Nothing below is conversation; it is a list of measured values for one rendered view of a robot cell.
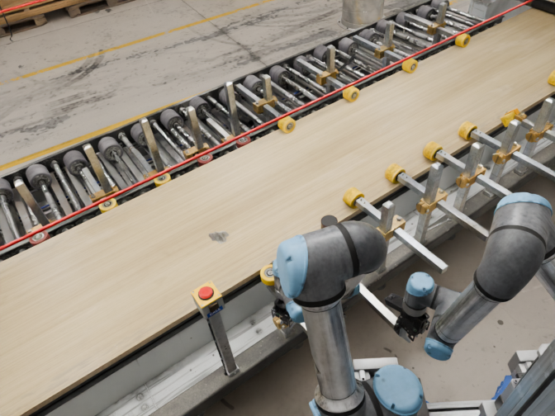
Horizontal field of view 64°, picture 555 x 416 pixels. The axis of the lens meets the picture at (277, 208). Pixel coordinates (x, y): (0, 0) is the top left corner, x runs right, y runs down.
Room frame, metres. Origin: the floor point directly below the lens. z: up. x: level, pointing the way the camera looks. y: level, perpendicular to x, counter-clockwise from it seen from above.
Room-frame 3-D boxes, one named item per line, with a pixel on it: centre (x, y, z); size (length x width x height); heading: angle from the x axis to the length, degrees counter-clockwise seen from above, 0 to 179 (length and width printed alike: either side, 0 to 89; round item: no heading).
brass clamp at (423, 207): (1.27, -0.65, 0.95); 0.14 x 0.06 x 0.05; 121
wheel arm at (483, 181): (1.40, -0.89, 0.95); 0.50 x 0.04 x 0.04; 31
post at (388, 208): (1.13, -0.42, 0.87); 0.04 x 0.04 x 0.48; 31
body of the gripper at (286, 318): (0.78, 0.00, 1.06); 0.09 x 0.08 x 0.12; 142
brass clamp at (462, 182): (1.40, -0.87, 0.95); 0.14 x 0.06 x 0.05; 121
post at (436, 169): (1.26, -0.63, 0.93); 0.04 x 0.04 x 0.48; 31
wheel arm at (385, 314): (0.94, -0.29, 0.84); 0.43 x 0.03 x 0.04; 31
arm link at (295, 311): (0.69, -0.05, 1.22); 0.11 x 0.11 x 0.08; 14
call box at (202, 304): (0.74, 0.24, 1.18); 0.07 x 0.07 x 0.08; 31
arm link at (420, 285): (0.74, -0.41, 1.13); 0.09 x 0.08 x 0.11; 58
